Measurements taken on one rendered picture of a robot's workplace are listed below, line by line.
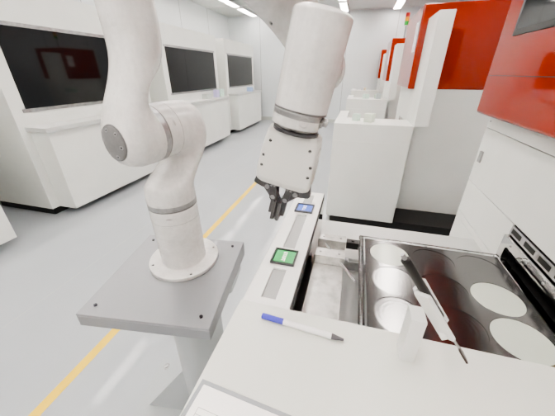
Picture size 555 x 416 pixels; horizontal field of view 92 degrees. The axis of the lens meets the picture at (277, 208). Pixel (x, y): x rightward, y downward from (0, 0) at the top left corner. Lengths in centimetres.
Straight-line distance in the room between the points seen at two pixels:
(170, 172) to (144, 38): 27
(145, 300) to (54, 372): 123
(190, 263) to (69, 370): 123
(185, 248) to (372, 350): 49
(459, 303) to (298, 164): 48
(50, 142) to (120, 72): 272
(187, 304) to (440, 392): 51
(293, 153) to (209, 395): 36
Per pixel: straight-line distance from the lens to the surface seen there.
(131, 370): 175
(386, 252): 81
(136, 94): 59
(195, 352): 99
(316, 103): 41
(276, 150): 45
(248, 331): 49
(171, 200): 67
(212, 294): 71
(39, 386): 192
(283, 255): 64
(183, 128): 65
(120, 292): 80
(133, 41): 62
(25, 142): 345
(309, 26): 41
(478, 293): 78
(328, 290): 68
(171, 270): 79
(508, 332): 72
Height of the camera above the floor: 135
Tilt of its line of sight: 27 degrees down
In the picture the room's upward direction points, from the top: straight up
